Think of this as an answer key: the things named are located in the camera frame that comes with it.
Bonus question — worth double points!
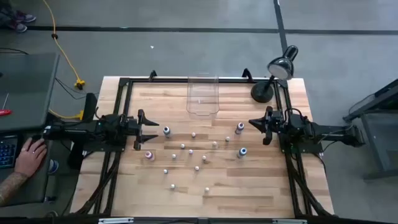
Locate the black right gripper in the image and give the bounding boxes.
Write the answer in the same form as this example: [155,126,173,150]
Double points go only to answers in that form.
[248,106,286,146]

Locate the clear plastic bin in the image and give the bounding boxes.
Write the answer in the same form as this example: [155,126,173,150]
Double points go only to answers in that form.
[185,72,220,117]

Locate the person's forearm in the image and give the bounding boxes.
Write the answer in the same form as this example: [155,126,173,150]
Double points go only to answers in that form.
[0,172,29,208]

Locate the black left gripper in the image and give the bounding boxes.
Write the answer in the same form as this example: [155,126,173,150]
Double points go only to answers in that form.
[126,108,160,151]

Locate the grey red sneaker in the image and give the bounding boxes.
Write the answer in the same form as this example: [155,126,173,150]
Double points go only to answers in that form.
[7,21,28,34]
[15,11,37,23]

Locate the silver metal bracket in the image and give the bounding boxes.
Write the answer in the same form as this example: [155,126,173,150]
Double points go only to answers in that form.
[272,218,308,224]
[98,217,134,224]

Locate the black desk lamp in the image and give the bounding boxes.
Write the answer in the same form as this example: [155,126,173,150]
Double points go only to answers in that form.
[250,45,299,104]

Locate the black backlit keyboard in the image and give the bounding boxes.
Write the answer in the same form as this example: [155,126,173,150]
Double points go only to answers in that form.
[0,134,19,170]

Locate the red-handled screwdriver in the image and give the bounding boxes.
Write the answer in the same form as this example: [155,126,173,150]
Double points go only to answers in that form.
[0,92,13,117]

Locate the grey metal table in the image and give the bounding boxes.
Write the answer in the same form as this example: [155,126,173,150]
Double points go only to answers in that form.
[343,78,398,182]

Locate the person's hand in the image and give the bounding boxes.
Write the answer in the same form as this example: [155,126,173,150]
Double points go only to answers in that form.
[14,138,48,178]

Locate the yellow extension cable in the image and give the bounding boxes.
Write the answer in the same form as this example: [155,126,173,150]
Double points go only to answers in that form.
[42,0,86,121]

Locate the grey side table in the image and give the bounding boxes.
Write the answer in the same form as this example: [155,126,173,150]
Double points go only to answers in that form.
[0,52,60,133]

